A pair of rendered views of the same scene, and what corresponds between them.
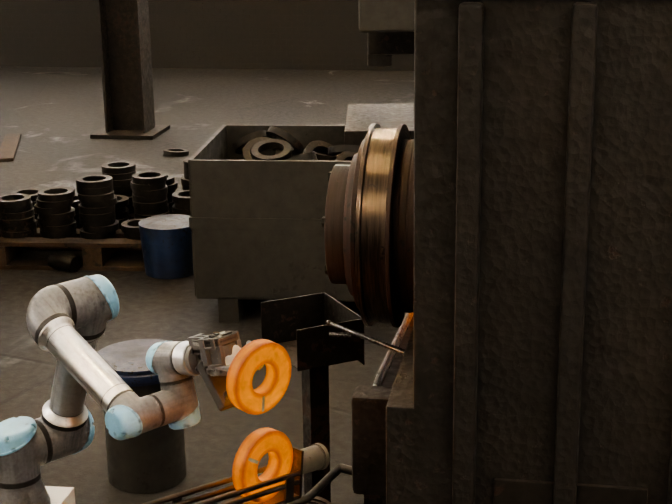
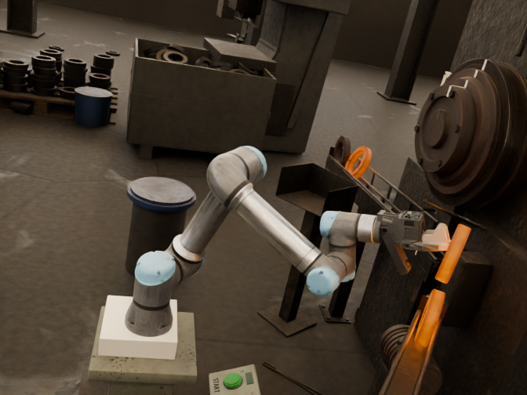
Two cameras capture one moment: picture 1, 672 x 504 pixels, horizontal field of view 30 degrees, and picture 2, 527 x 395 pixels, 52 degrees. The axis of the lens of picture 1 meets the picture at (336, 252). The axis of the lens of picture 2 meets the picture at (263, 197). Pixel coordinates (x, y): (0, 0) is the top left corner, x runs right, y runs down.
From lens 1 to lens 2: 188 cm
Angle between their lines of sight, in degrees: 23
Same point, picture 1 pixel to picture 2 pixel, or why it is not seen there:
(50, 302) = (237, 169)
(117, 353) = (146, 186)
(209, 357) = (404, 233)
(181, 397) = (351, 258)
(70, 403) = (203, 244)
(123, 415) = (332, 277)
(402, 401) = not seen: outside the picture
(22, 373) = (25, 184)
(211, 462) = not seen: hidden behind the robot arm
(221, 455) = not seen: hidden behind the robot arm
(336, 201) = (469, 114)
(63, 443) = (188, 272)
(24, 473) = (165, 298)
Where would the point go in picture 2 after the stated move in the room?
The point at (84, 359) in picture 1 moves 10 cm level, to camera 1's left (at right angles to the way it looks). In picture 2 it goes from (280, 223) to (244, 222)
